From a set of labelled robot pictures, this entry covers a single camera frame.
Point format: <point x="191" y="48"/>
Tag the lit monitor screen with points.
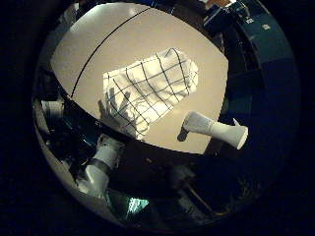
<point x="137" y="203"/>

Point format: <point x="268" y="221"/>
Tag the blue cabinet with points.
<point x="262" y="42"/>

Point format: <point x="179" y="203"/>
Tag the white cloth with black grid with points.
<point x="154" y="83"/>

